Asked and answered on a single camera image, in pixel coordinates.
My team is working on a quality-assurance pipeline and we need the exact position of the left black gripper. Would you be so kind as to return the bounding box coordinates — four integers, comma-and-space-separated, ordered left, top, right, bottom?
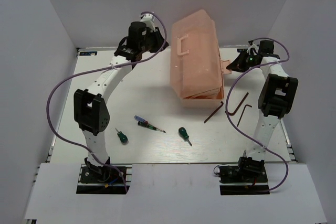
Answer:
139, 26, 169, 53

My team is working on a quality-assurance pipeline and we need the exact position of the pink plastic toolbox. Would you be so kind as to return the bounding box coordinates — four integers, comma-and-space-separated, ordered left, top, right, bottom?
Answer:
170, 9, 231, 108

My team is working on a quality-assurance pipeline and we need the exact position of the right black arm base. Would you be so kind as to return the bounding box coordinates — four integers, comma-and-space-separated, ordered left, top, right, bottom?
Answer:
213, 157, 270, 196

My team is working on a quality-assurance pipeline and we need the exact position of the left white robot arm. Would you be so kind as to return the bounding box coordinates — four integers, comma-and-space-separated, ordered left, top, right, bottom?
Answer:
73, 14, 168, 182

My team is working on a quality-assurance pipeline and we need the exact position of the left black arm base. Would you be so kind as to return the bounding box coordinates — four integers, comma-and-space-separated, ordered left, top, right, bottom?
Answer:
76, 158, 132, 195

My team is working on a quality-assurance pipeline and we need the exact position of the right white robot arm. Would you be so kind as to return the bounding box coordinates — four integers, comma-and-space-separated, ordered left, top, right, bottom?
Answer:
226, 38, 298, 162

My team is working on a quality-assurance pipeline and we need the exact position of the long brown hex key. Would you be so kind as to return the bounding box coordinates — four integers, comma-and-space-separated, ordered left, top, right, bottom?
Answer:
203, 101, 224, 124

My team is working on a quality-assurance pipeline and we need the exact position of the large brown hex key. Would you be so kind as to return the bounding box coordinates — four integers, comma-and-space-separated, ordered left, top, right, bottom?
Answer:
227, 92, 249, 116

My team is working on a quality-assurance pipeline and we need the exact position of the small brown hex key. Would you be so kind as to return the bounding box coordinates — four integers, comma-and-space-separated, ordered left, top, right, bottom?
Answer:
237, 104, 253, 127

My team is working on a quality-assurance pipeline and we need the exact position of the black green precision screwdriver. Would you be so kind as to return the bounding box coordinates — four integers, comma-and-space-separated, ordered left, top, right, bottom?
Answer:
138, 122, 166, 133

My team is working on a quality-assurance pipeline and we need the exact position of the stubby green screwdriver right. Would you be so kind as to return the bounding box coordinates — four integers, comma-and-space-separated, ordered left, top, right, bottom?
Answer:
178, 127, 192, 146

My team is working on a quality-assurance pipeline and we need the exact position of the stubby green screwdriver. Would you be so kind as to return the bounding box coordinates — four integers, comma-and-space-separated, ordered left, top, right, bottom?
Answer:
115, 128, 128, 145
178, 127, 192, 146

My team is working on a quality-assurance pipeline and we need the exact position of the stubby green screwdriver left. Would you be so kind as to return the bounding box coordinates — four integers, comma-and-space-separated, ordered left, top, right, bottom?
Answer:
115, 128, 128, 145

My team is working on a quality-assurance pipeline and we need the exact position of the blue red handled screwdriver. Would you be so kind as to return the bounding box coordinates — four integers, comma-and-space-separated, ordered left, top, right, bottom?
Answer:
134, 115, 148, 125

